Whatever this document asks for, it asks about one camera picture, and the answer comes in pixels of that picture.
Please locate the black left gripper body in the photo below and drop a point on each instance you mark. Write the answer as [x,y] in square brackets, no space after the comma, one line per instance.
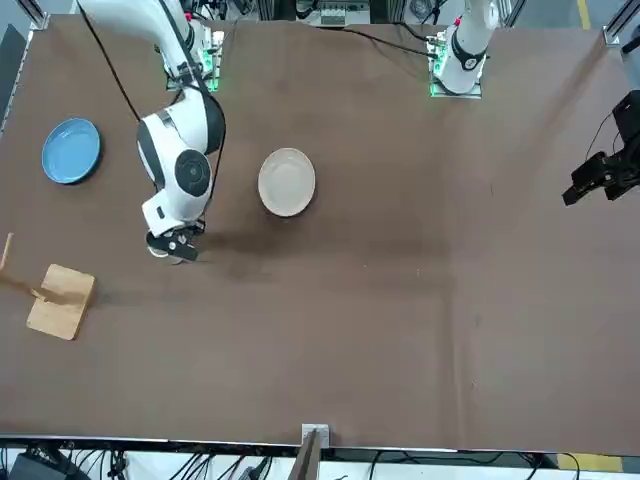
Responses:
[629,165]

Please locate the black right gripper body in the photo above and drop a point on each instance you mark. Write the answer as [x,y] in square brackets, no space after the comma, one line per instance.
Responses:
[182,244]

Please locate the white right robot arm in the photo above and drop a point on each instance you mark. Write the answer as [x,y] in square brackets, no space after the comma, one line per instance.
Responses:
[170,150]

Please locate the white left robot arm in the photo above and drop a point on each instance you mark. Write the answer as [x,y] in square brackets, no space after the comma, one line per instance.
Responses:
[465,55]

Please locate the white round plate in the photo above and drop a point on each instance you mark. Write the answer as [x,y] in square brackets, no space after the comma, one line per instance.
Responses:
[286,182]

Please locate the wooden peg rack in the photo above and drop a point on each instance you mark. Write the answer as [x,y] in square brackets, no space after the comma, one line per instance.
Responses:
[62,302]

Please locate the blue round plate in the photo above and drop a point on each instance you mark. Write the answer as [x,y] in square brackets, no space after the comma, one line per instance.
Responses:
[70,151]

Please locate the aluminium frame post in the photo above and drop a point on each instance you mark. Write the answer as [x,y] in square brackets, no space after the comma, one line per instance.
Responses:
[312,445]

